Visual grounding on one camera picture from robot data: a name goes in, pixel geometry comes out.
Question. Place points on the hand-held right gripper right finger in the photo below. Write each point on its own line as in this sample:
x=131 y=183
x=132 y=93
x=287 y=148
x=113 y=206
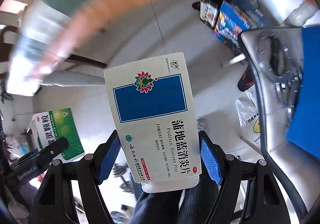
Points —
x=211 y=162

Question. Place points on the dark wooden bar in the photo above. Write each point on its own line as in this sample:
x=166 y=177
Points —
x=87 y=61

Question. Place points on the clear plastic bag yellow print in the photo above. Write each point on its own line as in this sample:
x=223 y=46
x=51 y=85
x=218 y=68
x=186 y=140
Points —
x=250 y=119

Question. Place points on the white tube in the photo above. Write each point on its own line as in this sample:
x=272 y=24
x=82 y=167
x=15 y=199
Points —
x=233 y=60

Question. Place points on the red and black slipper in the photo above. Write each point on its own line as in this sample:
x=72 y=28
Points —
x=246 y=81

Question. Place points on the white and blue medicine box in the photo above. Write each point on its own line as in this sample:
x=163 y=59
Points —
x=150 y=99

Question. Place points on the blue panel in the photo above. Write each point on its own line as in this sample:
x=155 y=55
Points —
x=307 y=88

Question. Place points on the green medicine box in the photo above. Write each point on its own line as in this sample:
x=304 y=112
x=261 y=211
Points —
x=67 y=126

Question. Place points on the blue carton box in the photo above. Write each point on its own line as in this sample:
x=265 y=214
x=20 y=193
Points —
x=237 y=18

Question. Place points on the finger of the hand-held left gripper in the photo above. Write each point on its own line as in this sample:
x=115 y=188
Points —
x=56 y=147

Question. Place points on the grey metal appliance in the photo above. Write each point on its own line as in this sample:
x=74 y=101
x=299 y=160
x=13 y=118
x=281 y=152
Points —
x=252 y=43

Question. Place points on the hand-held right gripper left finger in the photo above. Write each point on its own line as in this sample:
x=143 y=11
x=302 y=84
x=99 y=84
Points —
x=109 y=157

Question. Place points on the person's dark trousers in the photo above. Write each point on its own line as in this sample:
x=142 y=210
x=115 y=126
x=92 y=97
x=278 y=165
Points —
x=160 y=209

